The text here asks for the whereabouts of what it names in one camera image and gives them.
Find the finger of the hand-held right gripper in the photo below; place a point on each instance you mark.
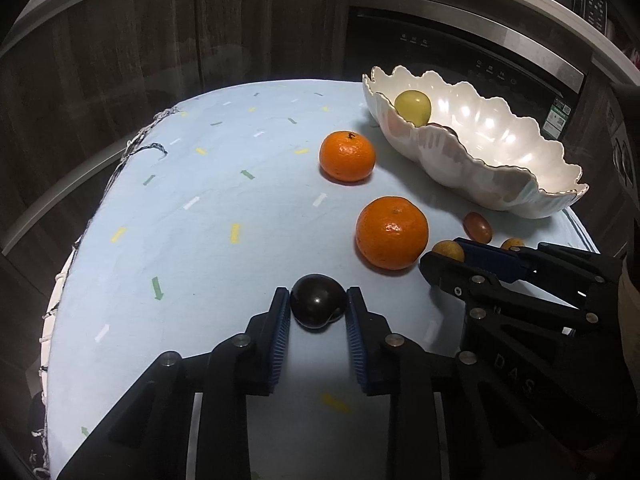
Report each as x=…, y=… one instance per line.
x=450, y=275
x=492, y=260

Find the tan longan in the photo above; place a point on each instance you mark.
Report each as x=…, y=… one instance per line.
x=511, y=244
x=446, y=250

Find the orange tangerine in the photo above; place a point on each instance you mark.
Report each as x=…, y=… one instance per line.
x=392, y=232
x=347, y=157

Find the dark purple plum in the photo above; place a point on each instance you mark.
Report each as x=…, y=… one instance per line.
x=317, y=302

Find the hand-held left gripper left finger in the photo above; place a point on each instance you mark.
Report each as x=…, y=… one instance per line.
x=282, y=340

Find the light blue patterned tablecloth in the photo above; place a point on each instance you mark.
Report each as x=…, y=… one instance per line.
x=200, y=235

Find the dark wood kitchen cabinets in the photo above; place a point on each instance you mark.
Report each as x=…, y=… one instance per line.
x=150, y=60

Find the white scalloped bowl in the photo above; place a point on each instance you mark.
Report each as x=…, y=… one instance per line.
x=500, y=125

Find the white kitchen countertop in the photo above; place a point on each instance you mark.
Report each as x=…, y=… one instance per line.
x=75, y=2

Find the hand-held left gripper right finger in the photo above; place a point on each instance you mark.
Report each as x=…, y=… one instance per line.
x=356, y=340

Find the green jujube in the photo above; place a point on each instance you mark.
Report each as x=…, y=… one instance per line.
x=412, y=106

